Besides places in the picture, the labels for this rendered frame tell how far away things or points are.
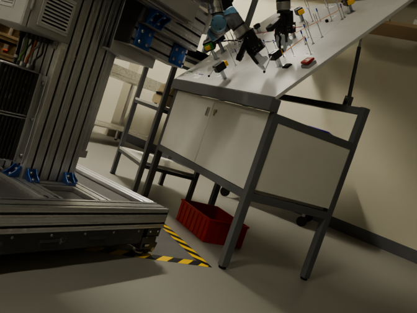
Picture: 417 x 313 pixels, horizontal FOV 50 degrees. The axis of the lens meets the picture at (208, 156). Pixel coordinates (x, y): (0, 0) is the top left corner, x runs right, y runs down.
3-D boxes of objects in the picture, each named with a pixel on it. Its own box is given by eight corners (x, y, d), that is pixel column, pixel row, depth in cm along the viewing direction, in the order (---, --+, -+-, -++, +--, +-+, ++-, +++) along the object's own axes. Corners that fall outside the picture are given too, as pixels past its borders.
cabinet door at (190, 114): (193, 162, 265) (215, 99, 262) (159, 143, 312) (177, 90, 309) (196, 163, 266) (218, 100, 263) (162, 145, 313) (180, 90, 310)
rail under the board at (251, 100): (268, 110, 209) (273, 97, 209) (170, 87, 311) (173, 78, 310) (277, 113, 212) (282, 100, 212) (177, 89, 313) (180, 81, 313)
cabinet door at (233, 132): (241, 188, 218) (268, 112, 215) (193, 162, 265) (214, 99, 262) (246, 189, 219) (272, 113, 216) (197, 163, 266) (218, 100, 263)
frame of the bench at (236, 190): (220, 269, 217) (274, 112, 212) (140, 196, 319) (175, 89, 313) (308, 281, 248) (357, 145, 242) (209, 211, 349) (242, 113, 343)
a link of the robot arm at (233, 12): (219, 15, 233) (232, 6, 233) (231, 33, 234) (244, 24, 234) (220, 13, 225) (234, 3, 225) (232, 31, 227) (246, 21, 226)
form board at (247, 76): (175, 80, 311) (174, 77, 311) (283, 10, 339) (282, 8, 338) (276, 100, 210) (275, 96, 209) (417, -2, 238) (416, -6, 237)
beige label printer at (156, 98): (162, 105, 323) (170, 79, 322) (150, 102, 341) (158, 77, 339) (196, 117, 340) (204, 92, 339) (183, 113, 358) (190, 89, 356)
